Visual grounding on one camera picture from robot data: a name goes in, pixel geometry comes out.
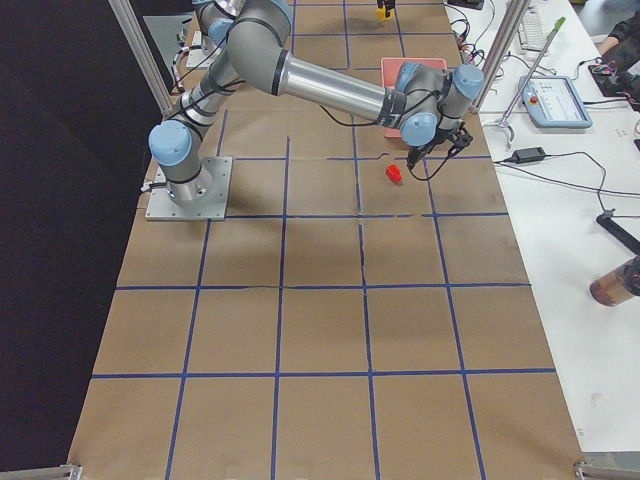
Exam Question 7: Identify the teach pendant tablet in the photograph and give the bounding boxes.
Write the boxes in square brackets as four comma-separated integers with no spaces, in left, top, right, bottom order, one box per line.
[518,75,593,130]

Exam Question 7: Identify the black power adapter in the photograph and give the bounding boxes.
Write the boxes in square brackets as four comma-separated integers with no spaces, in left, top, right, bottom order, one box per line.
[511,147,547,164]

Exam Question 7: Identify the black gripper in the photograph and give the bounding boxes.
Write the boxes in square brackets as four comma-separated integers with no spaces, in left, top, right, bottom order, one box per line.
[376,0,395,10]
[406,121,473,168]

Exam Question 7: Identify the aluminium frame post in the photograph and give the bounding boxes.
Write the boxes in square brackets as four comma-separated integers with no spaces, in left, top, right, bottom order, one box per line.
[471,0,530,113]

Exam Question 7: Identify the white keyboard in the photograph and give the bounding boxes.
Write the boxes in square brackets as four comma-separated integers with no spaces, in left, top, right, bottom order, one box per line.
[517,9,546,52]

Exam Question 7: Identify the red toy block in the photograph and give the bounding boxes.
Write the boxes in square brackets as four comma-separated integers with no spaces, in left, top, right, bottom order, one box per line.
[385,164,403,185]

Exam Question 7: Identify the yellow toy block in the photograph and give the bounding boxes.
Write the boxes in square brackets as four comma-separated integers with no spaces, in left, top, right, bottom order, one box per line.
[376,7,394,22]

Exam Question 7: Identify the pink plastic box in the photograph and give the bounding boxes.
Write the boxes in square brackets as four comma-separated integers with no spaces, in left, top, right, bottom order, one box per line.
[381,58,449,146]

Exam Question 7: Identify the green tipped metal rod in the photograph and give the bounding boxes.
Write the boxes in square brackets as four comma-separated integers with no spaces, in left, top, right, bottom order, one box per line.
[497,15,567,149]

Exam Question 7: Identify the brown drink bottle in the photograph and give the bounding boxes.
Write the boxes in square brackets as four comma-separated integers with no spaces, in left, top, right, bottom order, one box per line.
[589,257,639,306]

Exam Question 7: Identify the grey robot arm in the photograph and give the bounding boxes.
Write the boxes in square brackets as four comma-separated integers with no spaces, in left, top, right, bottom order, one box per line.
[142,1,485,221]
[180,1,405,112]

